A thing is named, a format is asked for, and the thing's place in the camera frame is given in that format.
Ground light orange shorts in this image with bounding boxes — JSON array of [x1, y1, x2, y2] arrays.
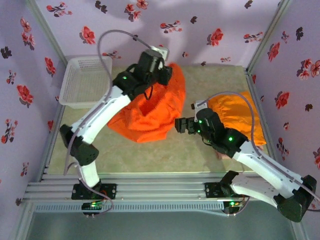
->
[[208, 90, 267, 147]]

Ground beige shorts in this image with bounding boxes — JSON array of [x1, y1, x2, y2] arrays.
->
[[214, 145, 265, 160]]

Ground bright orange shorts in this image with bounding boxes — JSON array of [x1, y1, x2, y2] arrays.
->
[[107, 62, 187, 144]]

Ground white plastic basket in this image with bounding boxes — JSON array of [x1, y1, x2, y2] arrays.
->
[[58, 55, 114, 110]]

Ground right controller board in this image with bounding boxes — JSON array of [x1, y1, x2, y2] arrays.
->
[[223, 199, 245, 215]]

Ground controller board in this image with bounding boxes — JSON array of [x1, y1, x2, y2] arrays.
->
[[223, 199, 245, 215], [81, 201, 104, 211]]

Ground left controller board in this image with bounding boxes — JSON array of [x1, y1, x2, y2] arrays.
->
[[81, 201, 104, 211]]

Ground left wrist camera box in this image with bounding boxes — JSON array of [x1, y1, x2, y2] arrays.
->
[[149, 45, 171, 61]]

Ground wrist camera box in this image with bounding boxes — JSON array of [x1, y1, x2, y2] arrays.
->
[[190, 99, 213, 111], [149, 45, 171, 61]]

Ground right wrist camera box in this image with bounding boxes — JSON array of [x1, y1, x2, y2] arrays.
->
[[190, 99, 213, 111]]

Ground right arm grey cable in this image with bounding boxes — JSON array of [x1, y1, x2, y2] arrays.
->
[[204, 90, 320, 204]]

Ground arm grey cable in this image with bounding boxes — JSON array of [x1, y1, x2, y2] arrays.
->
[[204, 90, 320, 204], [63, 29, 156, 176]]

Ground left arm grey cable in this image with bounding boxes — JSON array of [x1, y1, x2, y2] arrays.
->
[[63, 29, 156, 176]]

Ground aluminium side rail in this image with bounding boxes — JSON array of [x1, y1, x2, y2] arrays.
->
[[243, 67, 284, 180], [37, 103, 66, 181]]

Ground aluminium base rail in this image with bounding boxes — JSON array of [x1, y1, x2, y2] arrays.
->
[[23, 171, 298, 201]]

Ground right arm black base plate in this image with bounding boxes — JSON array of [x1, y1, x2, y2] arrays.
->
[[204, 181, 250, 200]]

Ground slotted grey cable duct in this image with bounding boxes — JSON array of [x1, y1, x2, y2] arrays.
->
[[33, 201, 226, 213]]

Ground right base wire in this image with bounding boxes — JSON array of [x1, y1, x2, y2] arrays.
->
[[224, 197, 251, 217]]

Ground base wire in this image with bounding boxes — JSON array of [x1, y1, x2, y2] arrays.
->
[[224, 197, 251, 217], [83, 186, 115, 218]]

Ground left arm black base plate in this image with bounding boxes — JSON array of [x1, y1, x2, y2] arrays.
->
[[71, 183, 118, 200]]

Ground left base wire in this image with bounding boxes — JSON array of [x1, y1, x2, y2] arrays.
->
[[83, 186, 115, 218]]

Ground aluminium corner post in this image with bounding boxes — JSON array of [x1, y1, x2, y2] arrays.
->
[[26, 0, 68, 62], [245, 0, 293, 72]]

